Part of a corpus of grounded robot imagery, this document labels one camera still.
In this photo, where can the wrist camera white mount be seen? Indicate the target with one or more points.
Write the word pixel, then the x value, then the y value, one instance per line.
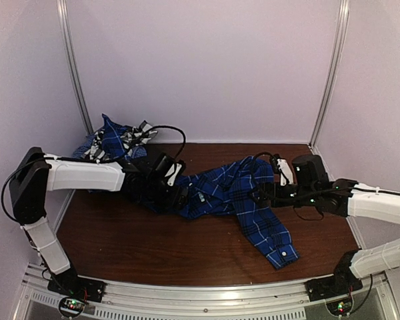
pixel 281 167
pixel 174 171

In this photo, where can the small blue check shirt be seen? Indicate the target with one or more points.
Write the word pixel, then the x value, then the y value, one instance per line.
pixel 78 152

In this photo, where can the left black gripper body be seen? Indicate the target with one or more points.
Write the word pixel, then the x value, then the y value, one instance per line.
pixel 154 190

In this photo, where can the right aluminium corner post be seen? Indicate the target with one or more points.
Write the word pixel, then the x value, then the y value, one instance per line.
pixel 336 55

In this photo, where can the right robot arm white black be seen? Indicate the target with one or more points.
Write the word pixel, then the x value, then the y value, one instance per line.
pixel 305 183

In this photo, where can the black white patterned shirt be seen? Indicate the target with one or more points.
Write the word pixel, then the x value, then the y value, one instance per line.
pixel 114 140

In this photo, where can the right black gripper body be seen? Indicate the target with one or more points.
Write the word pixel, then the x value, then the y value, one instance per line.
pixel 278 200

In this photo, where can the front aluminium rail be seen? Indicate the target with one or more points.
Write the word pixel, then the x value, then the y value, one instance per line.
pixel 284 300

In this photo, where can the blue plaid long sleeve shirt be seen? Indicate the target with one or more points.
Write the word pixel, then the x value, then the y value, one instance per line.
pixel 231 190

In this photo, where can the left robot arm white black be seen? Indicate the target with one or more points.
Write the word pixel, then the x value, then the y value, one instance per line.
pixel 39 173

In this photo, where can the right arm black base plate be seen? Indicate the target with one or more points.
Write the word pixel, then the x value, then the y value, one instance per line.
pixel 331 286

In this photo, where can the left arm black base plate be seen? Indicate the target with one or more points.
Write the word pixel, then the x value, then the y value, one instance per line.
pixel 77 287

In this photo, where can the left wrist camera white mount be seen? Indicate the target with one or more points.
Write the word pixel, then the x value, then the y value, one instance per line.
pixel 174 171

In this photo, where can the aluminium corner post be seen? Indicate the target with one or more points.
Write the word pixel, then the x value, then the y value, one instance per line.
pixel 63 16
pixel 336 55

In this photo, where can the left aluminium corner post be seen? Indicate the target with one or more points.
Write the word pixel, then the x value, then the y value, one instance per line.
pixel 63 16

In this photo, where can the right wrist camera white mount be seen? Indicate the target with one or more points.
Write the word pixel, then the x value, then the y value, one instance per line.
pixel 281 167

